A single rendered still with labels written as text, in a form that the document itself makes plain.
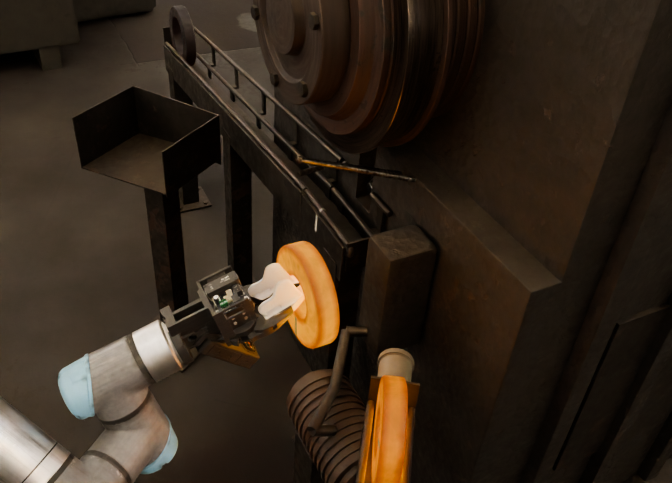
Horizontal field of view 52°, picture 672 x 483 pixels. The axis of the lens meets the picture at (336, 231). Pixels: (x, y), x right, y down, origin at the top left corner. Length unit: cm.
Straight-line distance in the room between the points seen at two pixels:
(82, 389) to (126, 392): 6
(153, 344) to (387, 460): 34
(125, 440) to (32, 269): 149
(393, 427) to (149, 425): 33
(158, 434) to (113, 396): 9
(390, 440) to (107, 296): 148
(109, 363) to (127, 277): 138
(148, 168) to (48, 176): 118
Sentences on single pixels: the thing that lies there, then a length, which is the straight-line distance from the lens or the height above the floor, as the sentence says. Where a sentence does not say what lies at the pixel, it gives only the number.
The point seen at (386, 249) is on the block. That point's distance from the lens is 116.
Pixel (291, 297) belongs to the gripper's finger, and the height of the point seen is 85.
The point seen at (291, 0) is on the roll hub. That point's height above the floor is 116.
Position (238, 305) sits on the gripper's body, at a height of 87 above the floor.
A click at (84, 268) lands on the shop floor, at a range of 240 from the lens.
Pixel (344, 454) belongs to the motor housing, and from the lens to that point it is 121.
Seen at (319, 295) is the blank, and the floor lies 88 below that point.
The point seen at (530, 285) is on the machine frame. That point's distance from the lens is 104.
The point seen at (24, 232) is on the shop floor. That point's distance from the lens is 260.
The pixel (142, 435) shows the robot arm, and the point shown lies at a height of 72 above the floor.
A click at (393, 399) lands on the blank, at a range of 96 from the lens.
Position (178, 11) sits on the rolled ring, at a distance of 227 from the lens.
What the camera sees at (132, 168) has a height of 60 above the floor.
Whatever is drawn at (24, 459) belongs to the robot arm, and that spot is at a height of 77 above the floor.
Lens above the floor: 152
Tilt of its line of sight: 38 degrees down
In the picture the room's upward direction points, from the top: 5 degrees clockwise
